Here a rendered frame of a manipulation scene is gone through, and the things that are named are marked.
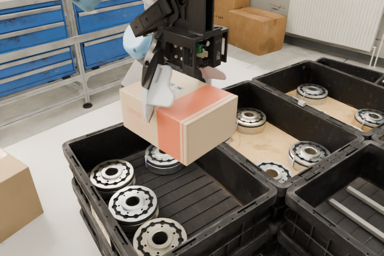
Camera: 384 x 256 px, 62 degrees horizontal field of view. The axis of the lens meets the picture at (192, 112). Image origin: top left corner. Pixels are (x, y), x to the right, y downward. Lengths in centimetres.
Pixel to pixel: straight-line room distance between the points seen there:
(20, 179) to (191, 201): 41
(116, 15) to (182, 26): 238
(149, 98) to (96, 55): 232
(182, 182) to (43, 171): 49
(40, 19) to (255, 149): 195
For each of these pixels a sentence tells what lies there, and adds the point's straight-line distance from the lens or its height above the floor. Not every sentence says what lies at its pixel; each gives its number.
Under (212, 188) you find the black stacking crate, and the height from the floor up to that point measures 83.
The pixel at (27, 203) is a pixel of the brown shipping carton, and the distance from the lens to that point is 94.
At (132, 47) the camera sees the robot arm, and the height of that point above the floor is 103.
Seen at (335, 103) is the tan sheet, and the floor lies 83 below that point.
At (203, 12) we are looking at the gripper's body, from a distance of 42.
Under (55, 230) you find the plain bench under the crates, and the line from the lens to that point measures 93.
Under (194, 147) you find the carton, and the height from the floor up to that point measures 108.
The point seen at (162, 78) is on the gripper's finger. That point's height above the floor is 117.
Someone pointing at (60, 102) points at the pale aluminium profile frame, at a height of 13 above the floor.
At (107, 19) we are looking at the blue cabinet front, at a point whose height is 68.
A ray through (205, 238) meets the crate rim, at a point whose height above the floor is 93.
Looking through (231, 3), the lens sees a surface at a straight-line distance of 427.
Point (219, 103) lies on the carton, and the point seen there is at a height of 113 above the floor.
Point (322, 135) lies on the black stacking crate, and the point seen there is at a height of 88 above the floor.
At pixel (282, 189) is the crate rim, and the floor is 93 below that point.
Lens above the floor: 137
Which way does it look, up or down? 31 degrees down
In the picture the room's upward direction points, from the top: straight up
